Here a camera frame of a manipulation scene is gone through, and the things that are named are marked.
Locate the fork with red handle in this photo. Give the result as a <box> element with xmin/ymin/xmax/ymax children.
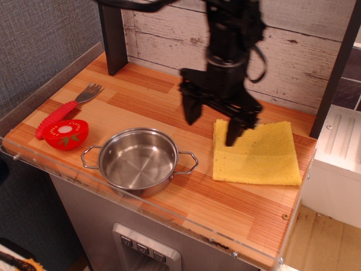
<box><xmin>35</xmin><ymin>82</ymin><xmax>102</xmax><ymax>139</ymax></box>

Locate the grey toy fridge cabinet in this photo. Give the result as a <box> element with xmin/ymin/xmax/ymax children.
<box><xmin>51</xmin><ymin>176</ymin><xmax>257</xmax><ymax>270</ymax></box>

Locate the yellow object bottom left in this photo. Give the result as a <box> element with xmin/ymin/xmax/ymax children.
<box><xmin>15</xmin><ymin>259</ymin><xmax>44</xmax><ymax>271</ymax></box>

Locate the clear acrylic table guard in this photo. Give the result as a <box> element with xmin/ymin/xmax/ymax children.
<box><xmin>2</xmin><ymin>132</ymin><xmax>301</xmax><ymax>270</ymax></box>

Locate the dark shelf post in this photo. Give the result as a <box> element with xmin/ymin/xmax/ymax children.
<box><xmin>98</xmin><ymin>3</ymin><xmax>128</xmax><ymax>76</ymax></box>
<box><xmin>309</xmin><ymin>0</ymin><xmax>360</xmax><ymax>139</ymax></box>

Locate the white toy sink unit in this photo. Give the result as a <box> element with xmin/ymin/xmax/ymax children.
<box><xmin>301</xmin><ymin>105</ymin><xmax>360</xmax><ymax>228</ymax></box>

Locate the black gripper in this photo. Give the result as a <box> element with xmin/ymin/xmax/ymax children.
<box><xmin>180</xmin><ymin>58</ymin><xmax>262</xmax><ymax>147</ymax></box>

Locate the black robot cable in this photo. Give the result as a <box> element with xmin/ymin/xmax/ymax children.
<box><xmin>245</xmin><ymin>42</ymin><xmax>268</xmax><ymax>84</ymax></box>

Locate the dark right shelf post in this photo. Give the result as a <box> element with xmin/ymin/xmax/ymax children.
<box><xmin>309</xmin><ymin>0</ymin><xmax>360</xmax><ymax>139</ymax></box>

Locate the yellow cloth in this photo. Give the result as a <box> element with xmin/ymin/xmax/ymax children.
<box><xmin>213</xmin><ymin>119</ymin><xmax>302</xmax><ymax>186</ymax></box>

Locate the dark left shelf post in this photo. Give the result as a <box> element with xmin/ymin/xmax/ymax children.
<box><xmin>98</xmin><ymin>3</ymin><xmax>128</xmax><ymax>76</ymax></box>

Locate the steel pot with handles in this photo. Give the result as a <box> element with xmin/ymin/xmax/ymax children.
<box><xmin>81</xmin><ymin>128</ymin><xmax>199</xmax><ymax>198</ymax></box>

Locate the red toy tomato half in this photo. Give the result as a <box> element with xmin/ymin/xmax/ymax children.
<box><xmin>43</xmin><ymin>119</ymin><xmax>89</xmax><ymax>151</ymax></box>

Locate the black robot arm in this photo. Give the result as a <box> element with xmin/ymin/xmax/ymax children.
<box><xmin>98</xmin><ymin>1</ymin><xmax>266</xmax><ymax>146</ymax></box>

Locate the silver dispenser button panel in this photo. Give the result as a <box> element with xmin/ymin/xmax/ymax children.
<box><xmin>112</xmin><ymin>223</ymin><xmax>182</xmax><ymax>270</ymax></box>

